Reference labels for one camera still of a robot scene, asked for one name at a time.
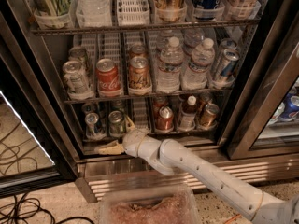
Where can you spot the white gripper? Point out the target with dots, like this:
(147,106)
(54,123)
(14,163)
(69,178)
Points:
(132,143)

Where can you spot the green soda can front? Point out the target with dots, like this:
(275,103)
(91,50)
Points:
(117,125)

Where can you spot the green soda can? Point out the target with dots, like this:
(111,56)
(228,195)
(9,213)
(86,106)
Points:
(117,125)
(119,105)

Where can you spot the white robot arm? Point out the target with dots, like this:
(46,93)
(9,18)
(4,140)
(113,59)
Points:
(168,155)

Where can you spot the green soda can rear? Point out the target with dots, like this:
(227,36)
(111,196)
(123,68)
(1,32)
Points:
(119,105)

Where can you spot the white empty glide tray bottom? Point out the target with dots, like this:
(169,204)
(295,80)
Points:
(141,117)

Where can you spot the white empty glide tray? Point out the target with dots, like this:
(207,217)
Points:
(141,117)
(133,12)

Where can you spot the red can bottom front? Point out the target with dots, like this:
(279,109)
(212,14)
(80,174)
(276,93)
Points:
(164,121)

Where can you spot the steel fridge bottom grille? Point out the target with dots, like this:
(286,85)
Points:
(100,176)

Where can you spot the red can bottom rear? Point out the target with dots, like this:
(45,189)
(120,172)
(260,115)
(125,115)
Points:
(157,103)

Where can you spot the red coca-cola can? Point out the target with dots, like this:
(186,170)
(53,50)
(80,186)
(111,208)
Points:
(108,75)

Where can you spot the silver can middle front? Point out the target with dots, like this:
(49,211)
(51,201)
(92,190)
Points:
(75,77)

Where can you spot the orange can middle front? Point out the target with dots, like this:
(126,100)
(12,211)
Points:
(139,73)

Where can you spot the orange can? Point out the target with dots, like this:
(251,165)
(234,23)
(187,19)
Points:
(139,73)
(137,51)

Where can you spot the orange can middle rear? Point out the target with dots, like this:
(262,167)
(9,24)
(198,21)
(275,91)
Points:
(137,51)

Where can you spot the copper can bottom front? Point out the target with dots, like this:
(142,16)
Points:
(209,115)

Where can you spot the copper can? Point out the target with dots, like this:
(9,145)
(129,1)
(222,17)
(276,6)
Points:
(209,115)
(204,99)

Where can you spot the open glass fridge door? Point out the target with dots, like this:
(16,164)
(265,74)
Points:
(32,151)

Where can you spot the copper can bottom rear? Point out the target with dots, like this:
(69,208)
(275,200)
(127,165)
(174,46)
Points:
(204,99)

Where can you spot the silver can middle rear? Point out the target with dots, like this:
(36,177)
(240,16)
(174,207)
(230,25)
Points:
(79,53)

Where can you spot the blue silver slim can front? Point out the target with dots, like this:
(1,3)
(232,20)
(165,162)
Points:
(226,65)

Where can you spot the blue silver slim can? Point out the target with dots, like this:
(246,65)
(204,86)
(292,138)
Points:
(226,43)
(226,65)

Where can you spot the clear bottle top shelf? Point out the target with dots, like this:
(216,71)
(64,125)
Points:
(93,13)

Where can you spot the blue silver slim can rear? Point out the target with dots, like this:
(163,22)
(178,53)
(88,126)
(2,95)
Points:
(226,43)

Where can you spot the right glass fridge door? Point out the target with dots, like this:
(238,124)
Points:
(265,81)

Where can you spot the blue pepsi can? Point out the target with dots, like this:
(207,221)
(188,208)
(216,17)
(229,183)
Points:
(291,108)

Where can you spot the brown juice bottle white cap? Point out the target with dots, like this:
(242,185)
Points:
(187,114)

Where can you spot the clear plastic bin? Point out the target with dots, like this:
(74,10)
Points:
(157,205)

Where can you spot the water bottle front left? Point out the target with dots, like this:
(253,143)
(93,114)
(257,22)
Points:
(170,62)

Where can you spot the water bottle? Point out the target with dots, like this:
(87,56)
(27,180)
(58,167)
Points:
(162,40)
(202,57)
(170,62)
(192,38)

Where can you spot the water bottle front right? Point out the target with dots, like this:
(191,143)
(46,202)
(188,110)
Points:
(202,57)

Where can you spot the water bottle rear left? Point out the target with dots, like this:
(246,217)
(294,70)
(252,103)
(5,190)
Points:
(162,40)

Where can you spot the water bottle rear right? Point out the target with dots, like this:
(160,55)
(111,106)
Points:
(192,38)

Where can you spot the white empty glide tray top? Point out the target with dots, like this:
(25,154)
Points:
(133,12)

